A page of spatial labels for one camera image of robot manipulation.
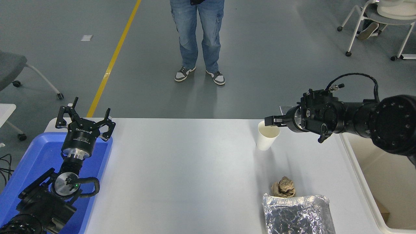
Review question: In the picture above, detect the grey office chair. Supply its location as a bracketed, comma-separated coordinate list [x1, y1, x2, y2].
[0, 49, 64, 100]

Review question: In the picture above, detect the blue plastic tray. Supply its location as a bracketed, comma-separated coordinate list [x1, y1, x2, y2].
[0, 132, 113, 234]

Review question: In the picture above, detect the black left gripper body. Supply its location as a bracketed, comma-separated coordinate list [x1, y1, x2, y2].
[61, 119, 99, 156]

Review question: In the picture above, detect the crumpled tan paper ball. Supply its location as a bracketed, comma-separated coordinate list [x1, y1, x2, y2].
[271, 176, 296, 198]

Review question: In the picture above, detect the silver foil tray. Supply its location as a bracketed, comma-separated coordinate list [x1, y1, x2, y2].
[263, 193, 336, 234]

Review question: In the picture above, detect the large pale plastic bin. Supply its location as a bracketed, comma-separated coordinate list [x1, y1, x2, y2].
[339, 132, 416, 234]

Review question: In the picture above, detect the seated person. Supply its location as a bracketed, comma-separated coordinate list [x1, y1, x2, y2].
[357, 19, 387, 41]

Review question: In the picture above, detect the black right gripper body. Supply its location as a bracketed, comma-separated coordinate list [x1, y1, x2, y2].
[285, 106, 298, 132]

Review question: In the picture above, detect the white side table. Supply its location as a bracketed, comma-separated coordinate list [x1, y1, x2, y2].
[0, 103, 27, 141]

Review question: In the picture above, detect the white wheeled chair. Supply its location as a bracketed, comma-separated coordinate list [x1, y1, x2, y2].
[337, 0, 416, 61]

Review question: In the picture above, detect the black cables bundle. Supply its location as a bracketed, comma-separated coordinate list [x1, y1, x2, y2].
[0, 153, 14, 187]

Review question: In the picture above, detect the white paper cup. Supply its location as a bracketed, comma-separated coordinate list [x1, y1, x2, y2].
[256, 120, 280, 151]

